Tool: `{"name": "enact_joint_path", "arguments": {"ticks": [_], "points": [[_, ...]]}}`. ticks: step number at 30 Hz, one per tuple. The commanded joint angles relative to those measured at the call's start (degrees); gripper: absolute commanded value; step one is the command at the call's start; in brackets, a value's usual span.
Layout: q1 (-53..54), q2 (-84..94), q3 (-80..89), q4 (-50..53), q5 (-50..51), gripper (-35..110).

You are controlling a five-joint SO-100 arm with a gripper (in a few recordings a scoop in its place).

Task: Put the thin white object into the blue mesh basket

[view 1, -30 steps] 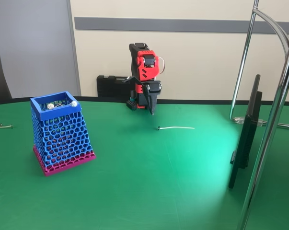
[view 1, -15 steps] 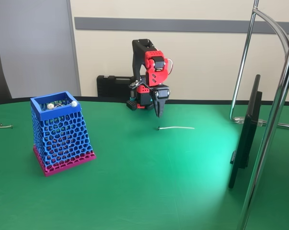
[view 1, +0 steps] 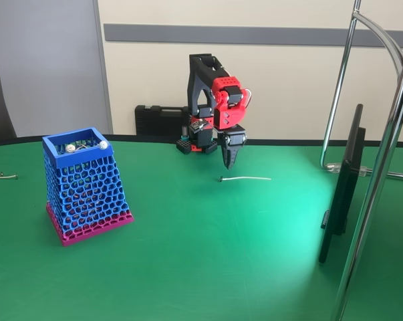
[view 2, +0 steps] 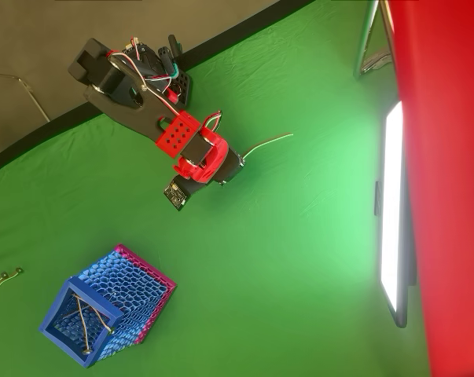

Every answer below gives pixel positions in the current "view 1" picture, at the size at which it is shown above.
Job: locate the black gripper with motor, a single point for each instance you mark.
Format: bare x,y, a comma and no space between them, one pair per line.
234,140

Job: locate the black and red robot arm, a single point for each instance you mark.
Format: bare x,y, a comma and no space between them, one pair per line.
201,67

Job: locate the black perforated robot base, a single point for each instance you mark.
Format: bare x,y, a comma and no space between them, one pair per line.
184,147

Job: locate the blue and pink mesh basket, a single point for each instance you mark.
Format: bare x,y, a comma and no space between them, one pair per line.
77,157

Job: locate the black plastic tool case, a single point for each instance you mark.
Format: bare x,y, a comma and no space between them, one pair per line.
161,120

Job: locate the green cloth with black rim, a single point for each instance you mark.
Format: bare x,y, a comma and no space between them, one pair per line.
204,250

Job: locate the clear plastic clamp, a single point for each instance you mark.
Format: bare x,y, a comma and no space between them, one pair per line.
335,167

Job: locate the chrome tube stand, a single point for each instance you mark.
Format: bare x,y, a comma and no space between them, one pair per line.
351,267

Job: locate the grey wall rail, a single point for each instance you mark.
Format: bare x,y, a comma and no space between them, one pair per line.
288,36

